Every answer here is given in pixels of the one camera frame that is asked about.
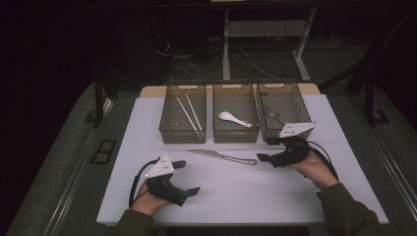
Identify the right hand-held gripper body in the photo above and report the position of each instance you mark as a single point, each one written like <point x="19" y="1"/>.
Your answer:
<point x="295" y="152"/>

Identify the steel table knife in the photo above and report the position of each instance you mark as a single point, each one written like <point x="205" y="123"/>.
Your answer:
<point x="236" y="159"/>

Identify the steel fork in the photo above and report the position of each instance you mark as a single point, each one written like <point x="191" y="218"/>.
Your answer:
<point x="274" y="116"/>

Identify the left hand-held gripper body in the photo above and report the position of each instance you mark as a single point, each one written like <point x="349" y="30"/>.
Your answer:
<point x="164" y="190"/>

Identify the white metal desk frame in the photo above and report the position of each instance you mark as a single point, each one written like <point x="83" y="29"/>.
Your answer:
<point x="226" y="49"/>

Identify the person's left hand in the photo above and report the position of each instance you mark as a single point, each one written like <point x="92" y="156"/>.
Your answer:
<point x="146" y="203"/>

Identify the white chopstick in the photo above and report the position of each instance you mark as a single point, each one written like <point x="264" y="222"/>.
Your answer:
<point x="194" y="113"/>
<point x="187" y="114"/>

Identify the white ceramic soup spoon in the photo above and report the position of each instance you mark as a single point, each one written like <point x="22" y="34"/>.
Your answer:
<point x="226" y="116"/>

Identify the person's right hand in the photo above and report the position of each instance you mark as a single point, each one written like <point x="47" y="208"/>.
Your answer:
<point x="318" y="170"/>

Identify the smoky clear plastic bin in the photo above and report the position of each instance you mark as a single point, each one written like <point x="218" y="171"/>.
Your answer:
<point x="285" y="101"/>
<point x="173" y="121"/>
<point x="235" y="101"/>

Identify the black metal stand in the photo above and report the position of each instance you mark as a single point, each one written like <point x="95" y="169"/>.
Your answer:
<point x="98" y="98"/>
<point x="369" y="101"/>

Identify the white table sheet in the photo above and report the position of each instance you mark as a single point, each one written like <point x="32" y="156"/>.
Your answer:
<point x="236" y="196"/>

